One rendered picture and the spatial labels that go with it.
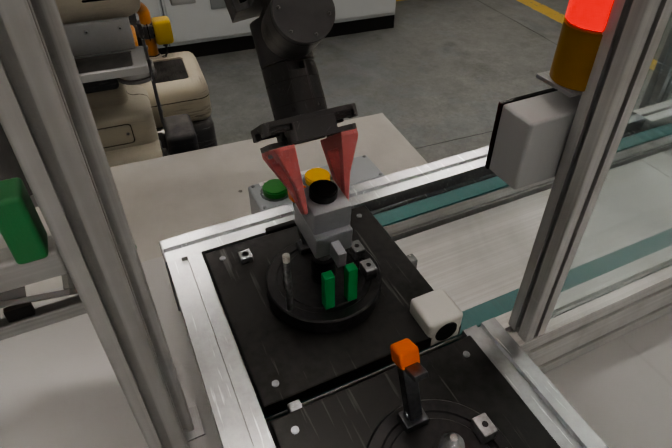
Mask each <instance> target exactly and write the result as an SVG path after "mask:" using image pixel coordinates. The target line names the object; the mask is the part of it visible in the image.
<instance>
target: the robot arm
mask: <svg viewBox="0 0 672 448"><path fill-rule="evenodd" d="M224 1H225V4H226V7H227V10H228V12H229V15H230V18H231V20H232V23H235V22H239V21H242V20H246V19H249V18H253V17H257V16H259V18H257V19H255V20H254V21H252V22H251V23H250V29H251V33H252V37H253V41H254V44H255V48H256V52H257V56H258V60H259V63H260V67H261V71H262V75H263V79H264V82H265V86H266V90H267V94H268V98H269V101H270V105H271V109H272V113H273V116H274V120H275V121H270V122H266V123H263V124H261V125H259V126H258V127H256V128H255V129H253V130H252V131H251V135H252V139H253V143H258V142H260V141H261V140H266V139H270V138H274V137H276V138H277V143H273V144H269V145H267V146H265V147H262V148H260V150H261V154H262V158H263V160H264V161H265V162H266V164H267V165H268V166H269V167H270V169H271V170H272V171H273V172H274V173H275V175H276V176H277V177H278V178H279V179H280V181H281V182H282V183H283V184H284V185H285V187H286V188H287V189H288V191H289V193H290V195H291V196H292V198H293V200H294V202H295V203H296V205H297V207H298V209H299V211H300V212H301V214H303V215H307V214H308V209H307V202H306V197H305V192H304V187H303V182H302V177H301V172H300V167H299V163H298V158H297V153H296V148H295V145H297V144H301V143H305V142H310V141H314V140H318V139H321V138H324V137H326V136H327V138H325V139H322V140H320V141H321V145H322V148H323V151H324V154H325V157H326V160H327V163H328V166H329V169H330V172H331V175H332V178H333V180H334V181H335V182H336V184H337V185H338V186H339V188H340V189H341V191H342V192H343V193H344V195H345V196H346V198H347V199H348V201H349V186H350V171H351V167H352V162H353V158H354V153H355V148H356V144H357V139H358V131H357V127H356V123H352V124H348V125H344V126H340V127H338V126H337V124H338V123H341V122H343V121H344V120H343V118H353V117H355V116H358V113H357V109H356V105H355V103H350V104H346V105H342V106H337V107H333V108H328V109H327V105H326V101H325V97H324V93H323V89H322V85H321V81H320V77H319V73H318V69H317V67H316V63H315V61H314V54H313V49H314V48H315V47H316V46H317V45H318V44H319V43H320V42H321V41H322V40H323V39H324V38H325V37H326V35H327V34H328V33H329V32H330V31H331V29H332V27H333V25H334V21H335V6H334V3H333V0H224Z"/></svg>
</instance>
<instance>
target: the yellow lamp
mask: <svg viewBox="0 0 672 448"><path fill-rule="evenodd" d="M602 36H603V35H602V32H597V31H591V30H587V29H583V28H580V27H577V26H575V25H573V24H571V23H570V22H568V21H567V19H566V18H564V21H563V25H562V29H561V32H560V36H559V40H558V43H557V47H556V51H555V54H554V58H553V62H552V65H551V69H550V73H549V75H550V77H551V79H552V80H553V81H554V82H555V83H557V84H558V85H560V86H562V87H565V88H568V89H571V90H575V91H581V92H583V91H585V89H586V86H587V83H588V79H589V76H590V73H591V70H592V67H593V64H594V61H595V58H596V55H597V52H598V49H599V46H600V42H601V39H602Z"/></svg>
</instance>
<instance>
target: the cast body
mask: <svg viewBox="0 0 672 448"><path fill-rule="evenodd" d="M304 192H305V197H306V202H307V209H308V214H307V215H303V214H301V212H300V211H299V209H298V207H297V205H296V203H295V204H294V217H295V223H296V225H297V226H298V228H299V230H300V232H301V233H302V235H303V237H304V239H305V240H306V242H307V244H308V246H309V247H310V249H311V251H312V253H313V254H314V256H315V258H320V257H323V256H326V255H329V254H330V255H331V257H332V258H333V260H334V262H335V263H336V265H337V267H342V266H345V265H346V257H347V252H346V251H345V249H348V248H350V247H351V246H352V234H353V229H352V227H351V226H350V221H351V208H352V206H351V203H350V202H349V201H348V199H347V198H346V196H345V195H344V193H343V192H342V191H341V189H340V188H339V186H338V185H337V184H336V182H335V181H334V180H331V181H329V180H317V181H315V182H313V183H312V184H311V185H310V186H309V187H306V188H304Z"/></svg>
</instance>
